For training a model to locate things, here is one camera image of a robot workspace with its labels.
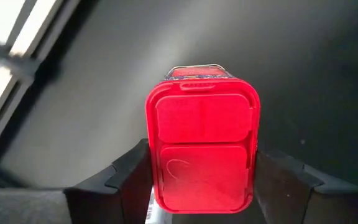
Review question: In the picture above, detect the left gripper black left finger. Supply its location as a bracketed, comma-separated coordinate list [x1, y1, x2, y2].
[0, 138, 154, 224]

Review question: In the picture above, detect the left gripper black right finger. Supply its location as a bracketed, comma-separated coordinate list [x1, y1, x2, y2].
[252, 150, 358, 224]

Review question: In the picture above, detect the red-lidded smoked paprika tin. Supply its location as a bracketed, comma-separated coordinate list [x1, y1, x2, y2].
[144, 63, 261, 216]

